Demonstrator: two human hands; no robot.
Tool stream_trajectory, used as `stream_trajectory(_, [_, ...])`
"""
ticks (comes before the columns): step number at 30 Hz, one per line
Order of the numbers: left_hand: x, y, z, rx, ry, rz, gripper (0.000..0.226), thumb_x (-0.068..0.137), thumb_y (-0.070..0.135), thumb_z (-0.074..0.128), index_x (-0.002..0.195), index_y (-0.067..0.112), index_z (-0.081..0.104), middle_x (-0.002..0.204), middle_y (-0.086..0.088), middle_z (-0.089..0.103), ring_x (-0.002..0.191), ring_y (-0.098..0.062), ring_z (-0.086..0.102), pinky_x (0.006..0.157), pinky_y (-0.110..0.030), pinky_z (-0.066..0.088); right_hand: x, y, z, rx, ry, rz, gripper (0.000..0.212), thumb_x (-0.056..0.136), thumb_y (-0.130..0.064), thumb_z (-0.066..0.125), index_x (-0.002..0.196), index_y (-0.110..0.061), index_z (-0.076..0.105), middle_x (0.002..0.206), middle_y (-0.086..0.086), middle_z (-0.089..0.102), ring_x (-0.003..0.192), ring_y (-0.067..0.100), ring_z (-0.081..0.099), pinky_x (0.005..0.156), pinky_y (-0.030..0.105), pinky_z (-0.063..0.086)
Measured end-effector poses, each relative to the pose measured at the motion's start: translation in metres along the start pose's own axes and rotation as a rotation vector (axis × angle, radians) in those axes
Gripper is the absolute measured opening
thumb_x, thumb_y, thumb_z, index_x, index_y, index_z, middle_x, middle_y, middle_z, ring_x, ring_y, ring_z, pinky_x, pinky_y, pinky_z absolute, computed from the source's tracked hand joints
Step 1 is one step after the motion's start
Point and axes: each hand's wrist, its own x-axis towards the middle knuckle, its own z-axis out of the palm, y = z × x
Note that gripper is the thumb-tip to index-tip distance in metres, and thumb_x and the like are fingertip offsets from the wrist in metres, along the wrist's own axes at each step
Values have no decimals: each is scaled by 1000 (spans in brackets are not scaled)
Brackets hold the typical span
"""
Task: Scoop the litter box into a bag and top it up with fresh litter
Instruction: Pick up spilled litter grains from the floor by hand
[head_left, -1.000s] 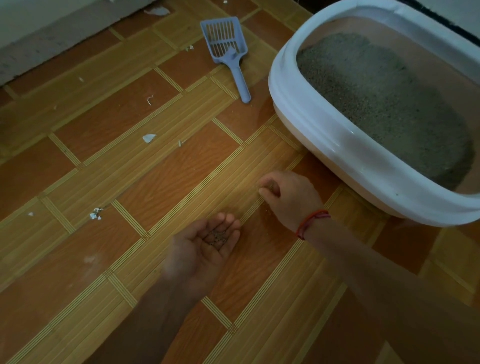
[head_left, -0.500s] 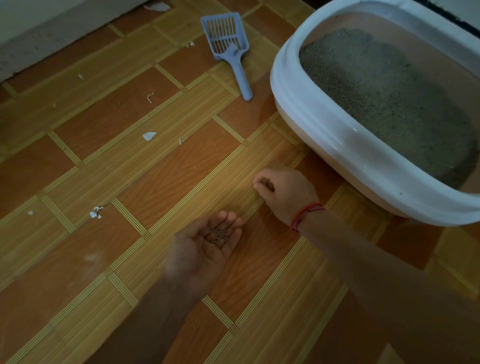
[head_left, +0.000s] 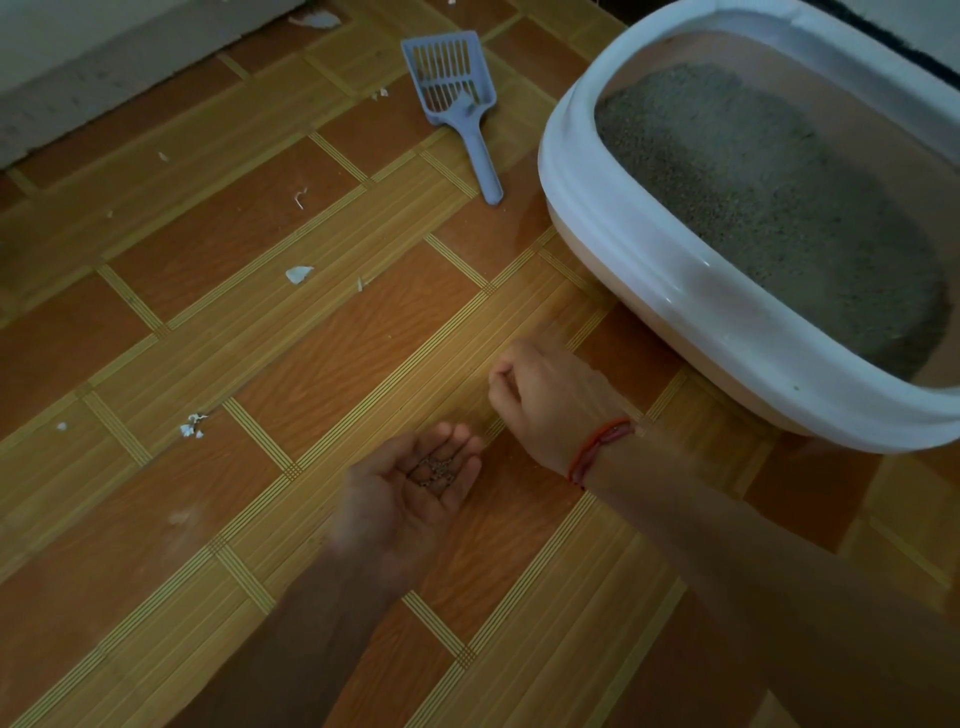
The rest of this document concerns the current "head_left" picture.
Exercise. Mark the large white paper scrap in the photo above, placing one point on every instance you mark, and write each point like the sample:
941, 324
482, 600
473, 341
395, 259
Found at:
316, 19

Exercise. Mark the person's left forearm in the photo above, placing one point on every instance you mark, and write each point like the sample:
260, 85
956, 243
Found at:
300, 645

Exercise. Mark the white cat litter box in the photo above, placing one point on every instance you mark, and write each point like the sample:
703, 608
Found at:
637, 251

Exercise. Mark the dark litter grains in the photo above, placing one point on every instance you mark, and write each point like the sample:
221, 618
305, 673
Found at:
436, 472

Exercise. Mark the person's left hand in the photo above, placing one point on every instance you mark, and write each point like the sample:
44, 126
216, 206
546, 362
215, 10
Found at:
390, 517

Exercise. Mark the curled white scrap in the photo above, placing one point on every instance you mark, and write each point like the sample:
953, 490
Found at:
301, 197

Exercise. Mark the person's right hand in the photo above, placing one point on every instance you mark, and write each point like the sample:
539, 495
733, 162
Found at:
559, 409

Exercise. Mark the person's left fingers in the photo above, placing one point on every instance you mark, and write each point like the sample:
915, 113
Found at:
461, 450

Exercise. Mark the person's right fingers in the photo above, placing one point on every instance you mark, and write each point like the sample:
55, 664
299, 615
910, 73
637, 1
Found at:
506, 375

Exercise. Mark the person's right forearm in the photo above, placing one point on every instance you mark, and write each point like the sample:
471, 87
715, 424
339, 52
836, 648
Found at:
750, 577

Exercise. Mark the cluster of white scraps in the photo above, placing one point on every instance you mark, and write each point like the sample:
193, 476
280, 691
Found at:
193, 427

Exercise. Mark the grey cat litter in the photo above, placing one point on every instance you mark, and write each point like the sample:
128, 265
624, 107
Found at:
765, 195

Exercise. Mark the blue plastic litter scoop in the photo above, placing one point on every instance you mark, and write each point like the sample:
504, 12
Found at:
450, 82

